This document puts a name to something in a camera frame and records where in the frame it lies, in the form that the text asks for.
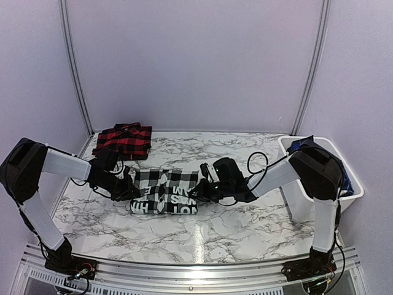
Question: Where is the left aluminium corner post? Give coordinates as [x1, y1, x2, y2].
[58, 0, 94, 136]

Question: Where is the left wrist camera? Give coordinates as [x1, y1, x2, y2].
[96, 149, 130, 175]

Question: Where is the right aluminium corner post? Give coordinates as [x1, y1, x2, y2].
[290, 0, 331, 136]

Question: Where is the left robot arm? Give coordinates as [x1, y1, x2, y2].
[1, 138, 139, 273]

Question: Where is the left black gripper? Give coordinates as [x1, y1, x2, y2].
[96, 173, 141, 202]

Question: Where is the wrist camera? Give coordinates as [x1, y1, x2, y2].
[96, 149, 130, 175]
[199, 157, 246, 189]

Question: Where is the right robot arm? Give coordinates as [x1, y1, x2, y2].
[188, 141, 344, 275]

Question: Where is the red black plaid shirt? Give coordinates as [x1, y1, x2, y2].
[92, 122, 152, 160]

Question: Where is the white plastic bin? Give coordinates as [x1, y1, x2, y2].
[278, 135, 364, 222]

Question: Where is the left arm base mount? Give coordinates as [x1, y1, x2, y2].
[41, 240, 98, 280]

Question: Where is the black white plaid shirt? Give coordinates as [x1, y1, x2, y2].
[130, 169, 199, 214]

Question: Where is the aluminium corner post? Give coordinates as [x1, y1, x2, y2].
[290, 0, 331, 136]
[58, 0, 94, 136]

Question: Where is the blue plaid shirt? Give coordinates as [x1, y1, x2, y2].
[286, 135, 354, 197]

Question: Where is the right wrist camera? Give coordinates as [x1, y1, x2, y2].
[199, 157, 246, 189]

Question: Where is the aluminium front frame rail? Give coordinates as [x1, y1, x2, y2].
[10, 244, 371, 294]

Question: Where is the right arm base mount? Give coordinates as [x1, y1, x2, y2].
[281, 247, 337, 281]

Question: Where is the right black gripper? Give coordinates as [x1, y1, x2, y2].
[189, 178, 233, 203]

